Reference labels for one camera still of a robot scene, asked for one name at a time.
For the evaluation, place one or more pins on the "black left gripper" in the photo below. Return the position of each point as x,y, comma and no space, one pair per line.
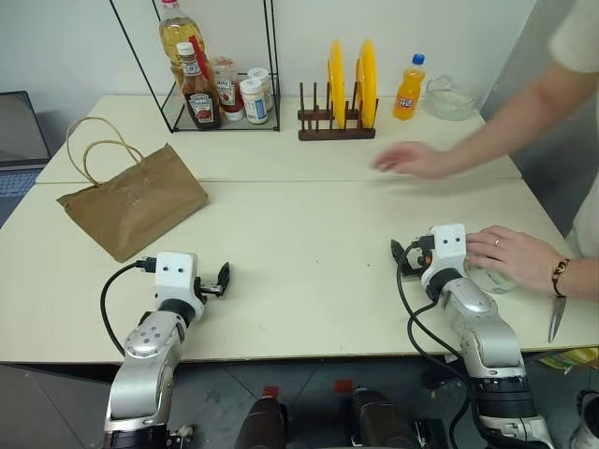
206,289

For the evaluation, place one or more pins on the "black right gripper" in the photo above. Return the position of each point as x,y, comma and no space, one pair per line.
419,264

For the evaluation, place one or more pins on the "brown paper bag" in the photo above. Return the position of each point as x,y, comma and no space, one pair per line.
140,201

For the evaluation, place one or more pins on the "person's left forearm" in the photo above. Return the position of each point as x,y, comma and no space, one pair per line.
582,278

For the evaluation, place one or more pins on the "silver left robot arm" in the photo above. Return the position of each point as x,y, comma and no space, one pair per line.
150,341

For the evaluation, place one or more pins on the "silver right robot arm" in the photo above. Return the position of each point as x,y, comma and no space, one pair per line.
486,337

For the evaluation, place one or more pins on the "person's right forearm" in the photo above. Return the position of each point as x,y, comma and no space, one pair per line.
515,117

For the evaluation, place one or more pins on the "person's right hand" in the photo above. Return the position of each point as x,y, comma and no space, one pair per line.
416,161

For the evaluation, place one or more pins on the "person's left hand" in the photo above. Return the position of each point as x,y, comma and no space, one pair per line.
515,259

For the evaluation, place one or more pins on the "small red square marker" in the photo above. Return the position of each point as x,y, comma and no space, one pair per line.
343,386
270,391

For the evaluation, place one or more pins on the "dark wooden plate rack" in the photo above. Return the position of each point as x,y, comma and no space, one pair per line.
337,134

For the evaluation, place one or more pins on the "clear glass bowl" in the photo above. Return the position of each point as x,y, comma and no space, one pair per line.
449,105

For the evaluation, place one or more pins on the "orange soda bottle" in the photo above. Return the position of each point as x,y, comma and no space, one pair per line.
408,93

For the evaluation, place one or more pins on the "glass Heinz ketchup bottle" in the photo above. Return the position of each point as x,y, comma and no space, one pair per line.
201,107

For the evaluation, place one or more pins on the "white mayonnaise jar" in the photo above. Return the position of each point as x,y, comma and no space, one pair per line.
262,75
255,103

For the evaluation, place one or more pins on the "yellow plate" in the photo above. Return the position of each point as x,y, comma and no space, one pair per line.
336,84
367,79

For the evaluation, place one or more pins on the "red squeeze ketchup bottle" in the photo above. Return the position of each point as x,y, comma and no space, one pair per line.
227,93

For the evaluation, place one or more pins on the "yellow green packet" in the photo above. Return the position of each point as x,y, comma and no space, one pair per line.
573,357

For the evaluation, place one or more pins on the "large cooking oil bottle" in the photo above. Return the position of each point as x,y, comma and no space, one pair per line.
170,42

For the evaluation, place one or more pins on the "white and black shoe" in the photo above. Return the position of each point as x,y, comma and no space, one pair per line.
587,425

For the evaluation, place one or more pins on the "grey laptop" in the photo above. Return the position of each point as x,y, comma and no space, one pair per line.
18,126

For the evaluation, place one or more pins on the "person's white shirt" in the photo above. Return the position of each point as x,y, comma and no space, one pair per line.
580,37

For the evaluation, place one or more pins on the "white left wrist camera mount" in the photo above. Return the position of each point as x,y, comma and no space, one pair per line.
175,276

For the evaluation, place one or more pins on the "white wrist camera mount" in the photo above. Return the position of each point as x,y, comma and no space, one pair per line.
175,276
447,241

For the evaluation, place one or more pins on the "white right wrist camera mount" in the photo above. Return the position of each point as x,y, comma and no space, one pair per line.
447,241

